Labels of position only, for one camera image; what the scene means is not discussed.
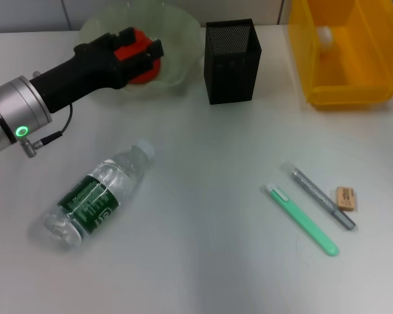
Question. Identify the tan eraser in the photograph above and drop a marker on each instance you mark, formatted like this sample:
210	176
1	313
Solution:
346	198

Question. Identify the green pen with white clip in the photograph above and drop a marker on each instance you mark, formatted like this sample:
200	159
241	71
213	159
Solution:
301	220

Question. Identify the black mesh pen holder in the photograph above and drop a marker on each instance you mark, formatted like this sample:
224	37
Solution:
232	68

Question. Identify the yellow plastic bin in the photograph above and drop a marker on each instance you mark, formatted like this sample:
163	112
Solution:
353	81

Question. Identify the clear water bottle green label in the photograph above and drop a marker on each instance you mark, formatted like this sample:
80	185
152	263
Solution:
91	199

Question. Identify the red-orange toy orange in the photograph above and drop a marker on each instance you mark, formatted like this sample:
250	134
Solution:
131	52

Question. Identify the grey pen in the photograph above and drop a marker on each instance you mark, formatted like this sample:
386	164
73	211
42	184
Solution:
321	196

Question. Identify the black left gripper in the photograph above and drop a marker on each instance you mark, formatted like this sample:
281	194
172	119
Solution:
85	72

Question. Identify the white paper ball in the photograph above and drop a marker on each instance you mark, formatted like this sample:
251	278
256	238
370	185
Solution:
325	34

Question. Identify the pale green glass fruit bowl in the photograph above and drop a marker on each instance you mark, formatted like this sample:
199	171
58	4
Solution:
177	49

